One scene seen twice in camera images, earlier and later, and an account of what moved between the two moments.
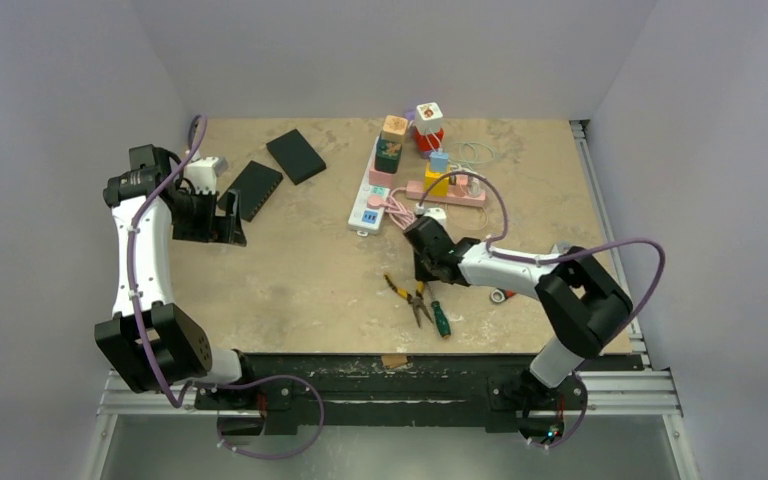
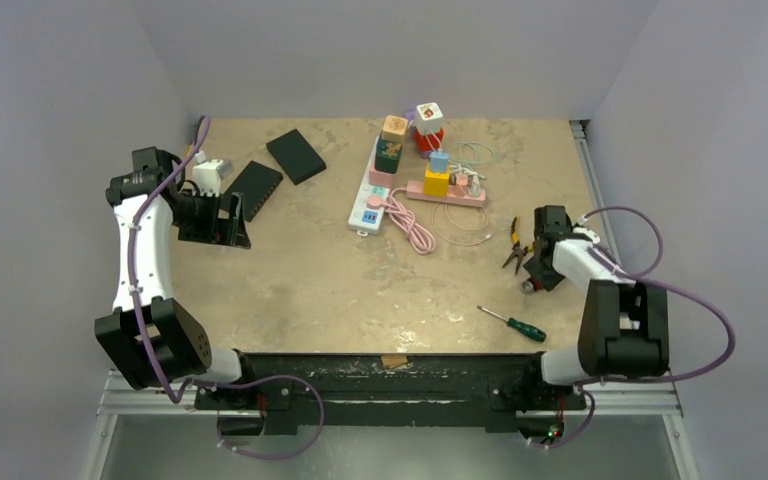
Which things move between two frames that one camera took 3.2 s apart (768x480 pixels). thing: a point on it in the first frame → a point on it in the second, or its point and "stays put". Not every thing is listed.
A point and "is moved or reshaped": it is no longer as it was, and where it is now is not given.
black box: [296, 157] stays put
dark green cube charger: [388, 155] stays put
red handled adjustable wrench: [498, 295] is moved or reshaped
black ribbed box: [256, 183] stays put
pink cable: [397, 212] stays put
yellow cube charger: [440, 188] stays put
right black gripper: [428, 258] → [542, 263]
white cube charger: [428, 118] stays put
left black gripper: [223, 228] stays put
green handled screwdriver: [442, 319] → [521, 327]
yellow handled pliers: [415, 300] → [517, 249]
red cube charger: [428, 142] stays put
